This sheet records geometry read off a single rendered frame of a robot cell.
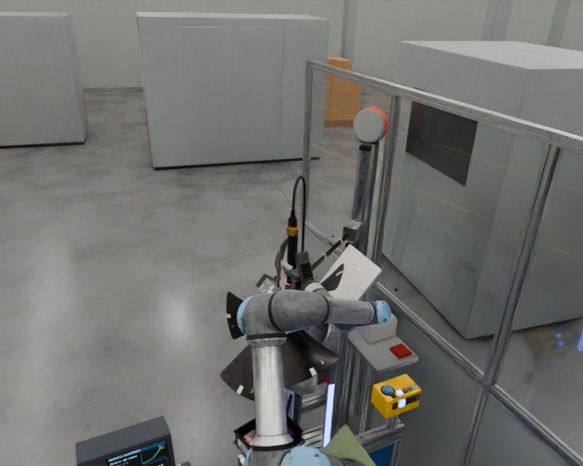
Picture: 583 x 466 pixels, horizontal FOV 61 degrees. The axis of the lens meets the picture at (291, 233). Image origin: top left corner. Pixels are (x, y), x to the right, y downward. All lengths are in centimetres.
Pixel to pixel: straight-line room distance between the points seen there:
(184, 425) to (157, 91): 490
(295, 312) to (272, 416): 29
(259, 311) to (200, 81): 596
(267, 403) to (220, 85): 614
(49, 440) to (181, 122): 489
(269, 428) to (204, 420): 193
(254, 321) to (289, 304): 12
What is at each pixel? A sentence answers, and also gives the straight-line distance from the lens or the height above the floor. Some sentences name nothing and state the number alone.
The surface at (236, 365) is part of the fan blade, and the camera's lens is 216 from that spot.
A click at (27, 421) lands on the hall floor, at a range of 363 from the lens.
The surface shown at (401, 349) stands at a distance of 252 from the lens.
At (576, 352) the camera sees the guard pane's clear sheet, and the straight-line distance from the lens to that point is 194.
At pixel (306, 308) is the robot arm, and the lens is 136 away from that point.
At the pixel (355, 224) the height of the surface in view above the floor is 141.
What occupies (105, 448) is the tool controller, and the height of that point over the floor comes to 125.
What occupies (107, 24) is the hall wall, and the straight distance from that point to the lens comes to 1372.
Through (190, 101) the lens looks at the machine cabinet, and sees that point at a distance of 721.
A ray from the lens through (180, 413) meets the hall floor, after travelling 340.
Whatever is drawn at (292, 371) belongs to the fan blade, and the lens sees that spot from 192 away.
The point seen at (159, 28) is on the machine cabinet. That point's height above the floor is 191.
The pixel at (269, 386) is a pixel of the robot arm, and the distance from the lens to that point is 142.
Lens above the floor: 244
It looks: 26 degrees down
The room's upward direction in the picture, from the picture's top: 2 degrees clockwise
